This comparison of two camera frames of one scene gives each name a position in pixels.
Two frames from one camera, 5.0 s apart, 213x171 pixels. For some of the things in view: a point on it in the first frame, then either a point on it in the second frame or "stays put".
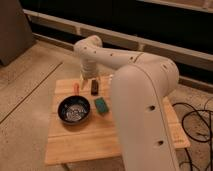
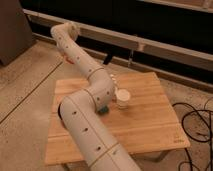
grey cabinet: [16, 36] stays put
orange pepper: [76, 88] to [69, 60]
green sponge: [101, 106] stays put
